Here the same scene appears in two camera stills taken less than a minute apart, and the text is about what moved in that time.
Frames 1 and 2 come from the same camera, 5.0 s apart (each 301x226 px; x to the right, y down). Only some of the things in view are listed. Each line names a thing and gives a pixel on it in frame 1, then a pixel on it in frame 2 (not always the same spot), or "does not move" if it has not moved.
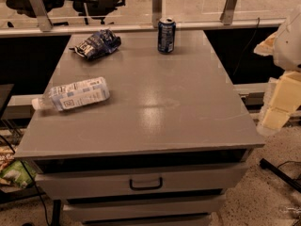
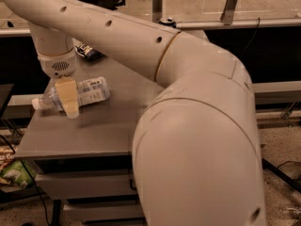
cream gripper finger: x=286 y=100 -> x=63 y=66
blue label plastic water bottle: x=74 y=95 does not move
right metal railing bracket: x=228 y=11 does not move
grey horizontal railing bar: x=136 y=29 does not move
